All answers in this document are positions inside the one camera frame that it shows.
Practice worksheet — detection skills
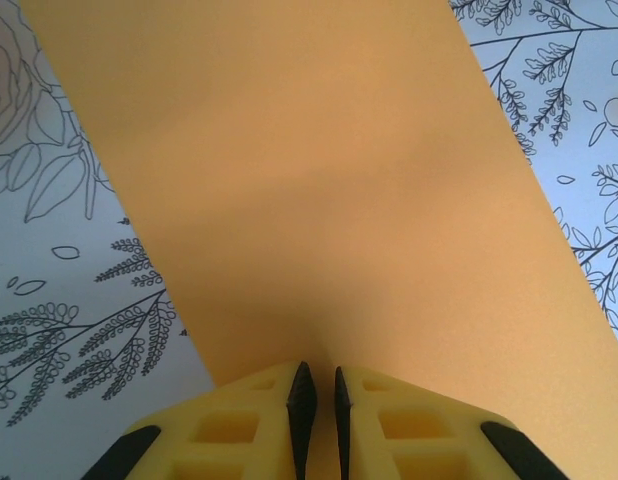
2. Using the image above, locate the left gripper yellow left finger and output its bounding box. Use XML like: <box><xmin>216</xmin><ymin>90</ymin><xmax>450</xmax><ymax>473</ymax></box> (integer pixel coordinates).
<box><xmin>81</xmin><ymin>360</ymin><xmax>316</xmax><ymax>480</ymax></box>

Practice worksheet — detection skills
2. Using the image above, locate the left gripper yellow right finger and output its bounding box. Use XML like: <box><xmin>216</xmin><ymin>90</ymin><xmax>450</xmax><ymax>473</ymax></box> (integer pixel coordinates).
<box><xmin>333</xmin><ymin>365</ymin><xmax>563</xmax><ymax>480</ymax></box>

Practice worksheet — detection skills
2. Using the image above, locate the floral patterned table cover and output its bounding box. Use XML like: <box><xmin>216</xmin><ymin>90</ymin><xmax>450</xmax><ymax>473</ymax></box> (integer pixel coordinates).
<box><xmin>0</xmin><ymin>0</ymin><xmax>618</xmax><ymax>480</ymax></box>

